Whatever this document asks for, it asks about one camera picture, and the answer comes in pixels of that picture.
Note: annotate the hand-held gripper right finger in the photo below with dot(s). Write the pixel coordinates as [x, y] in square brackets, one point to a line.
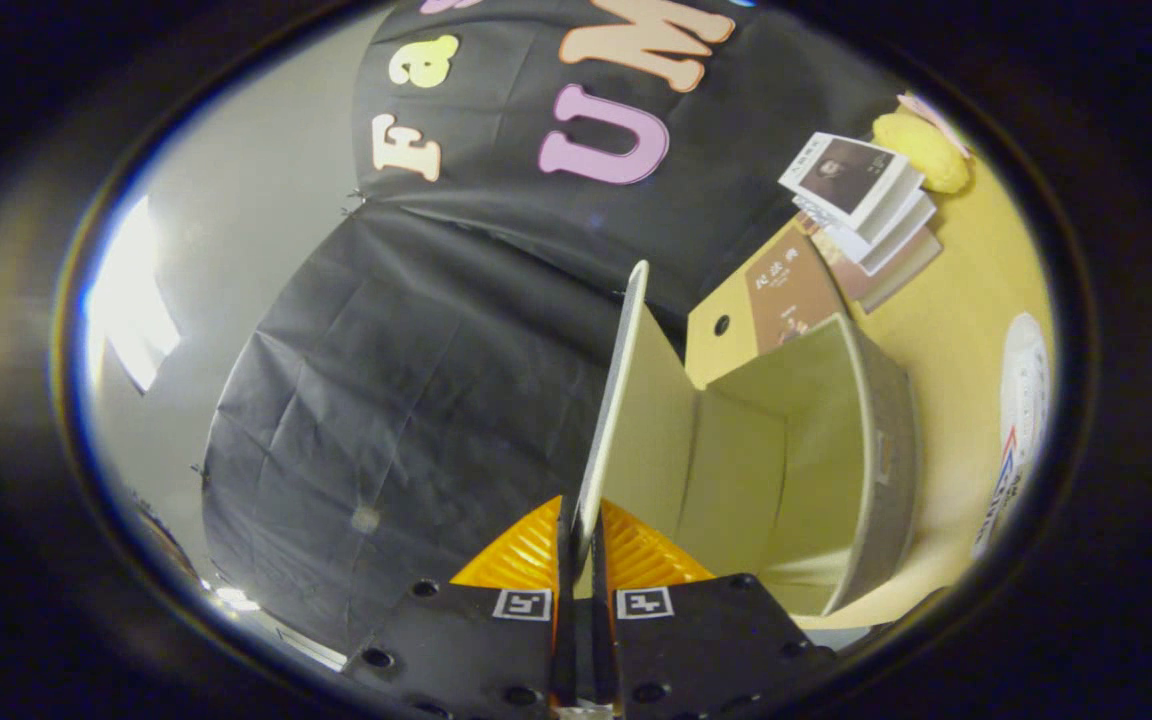
[706, 640]

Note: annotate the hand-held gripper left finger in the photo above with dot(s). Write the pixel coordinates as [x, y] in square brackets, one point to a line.
[466, 640]

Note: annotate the grey fabric storage box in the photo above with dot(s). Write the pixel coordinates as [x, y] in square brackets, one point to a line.
[786, 450]

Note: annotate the white canvas shoe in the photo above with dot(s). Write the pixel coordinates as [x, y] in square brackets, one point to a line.
[1021, 420]

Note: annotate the black backdrop cloth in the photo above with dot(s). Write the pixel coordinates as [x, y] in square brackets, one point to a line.
[416, 380]

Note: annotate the brown cover book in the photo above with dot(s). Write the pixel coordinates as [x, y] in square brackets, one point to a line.
[788, 295]

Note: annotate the pale brown thick book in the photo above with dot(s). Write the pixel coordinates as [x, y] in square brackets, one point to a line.
[891, 280]

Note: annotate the thick white book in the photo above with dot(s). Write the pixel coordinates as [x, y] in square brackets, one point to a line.
[886, 232]

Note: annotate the ceiling light panel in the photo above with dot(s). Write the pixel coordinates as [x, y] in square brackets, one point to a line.
[131, 300]

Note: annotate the white book with portrait cover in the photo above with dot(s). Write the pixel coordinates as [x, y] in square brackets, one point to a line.
[846, 170]

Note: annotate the yellow round plush cushion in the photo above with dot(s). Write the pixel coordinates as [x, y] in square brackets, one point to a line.
[926, 150]

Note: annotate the pink and green plush toy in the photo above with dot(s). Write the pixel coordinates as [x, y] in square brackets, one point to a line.
[931, 112]

